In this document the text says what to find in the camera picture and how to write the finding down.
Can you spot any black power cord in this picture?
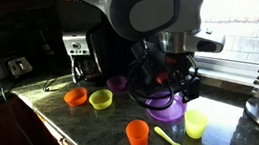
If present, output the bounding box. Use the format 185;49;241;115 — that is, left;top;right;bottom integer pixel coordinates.
40;75;63;93

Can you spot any black curtain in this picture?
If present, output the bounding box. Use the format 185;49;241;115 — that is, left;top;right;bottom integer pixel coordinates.
109;17;150;95

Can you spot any thin green cable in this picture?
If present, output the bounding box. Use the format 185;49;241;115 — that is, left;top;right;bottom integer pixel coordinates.
0;64;40;145

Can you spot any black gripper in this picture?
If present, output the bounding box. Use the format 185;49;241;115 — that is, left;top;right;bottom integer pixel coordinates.
130;33;205;111

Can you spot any orange plastic cup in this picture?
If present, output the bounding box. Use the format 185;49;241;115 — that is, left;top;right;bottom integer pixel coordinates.
124;118;152;145

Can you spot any silver black coffee maker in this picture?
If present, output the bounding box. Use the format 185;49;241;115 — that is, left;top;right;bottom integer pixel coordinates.
61;23;121;89

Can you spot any purple plastic plate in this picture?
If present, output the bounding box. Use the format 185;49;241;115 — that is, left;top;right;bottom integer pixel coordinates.
143;87;189;125

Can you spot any orange plastic bowl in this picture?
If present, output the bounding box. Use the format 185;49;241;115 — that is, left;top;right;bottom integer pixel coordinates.
62;85;90;109

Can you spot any purple plastic bowl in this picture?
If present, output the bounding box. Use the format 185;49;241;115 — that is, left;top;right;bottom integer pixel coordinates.
105;74;130;94

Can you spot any green plastic cup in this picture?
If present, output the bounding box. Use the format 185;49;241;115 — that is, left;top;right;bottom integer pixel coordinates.
183;107;212;141

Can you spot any grey window frame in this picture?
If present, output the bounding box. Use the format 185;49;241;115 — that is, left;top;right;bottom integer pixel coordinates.
189;8;259;95

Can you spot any green plastic knife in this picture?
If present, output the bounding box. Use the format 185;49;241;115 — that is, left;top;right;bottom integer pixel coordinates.
153;122;189;145

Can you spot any metal wall outlet plate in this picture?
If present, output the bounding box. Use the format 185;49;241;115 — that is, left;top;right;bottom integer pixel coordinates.
6;54;34;79

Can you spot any green plastic bowl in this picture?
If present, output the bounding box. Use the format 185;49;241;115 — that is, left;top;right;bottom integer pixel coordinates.
87;87;115;112

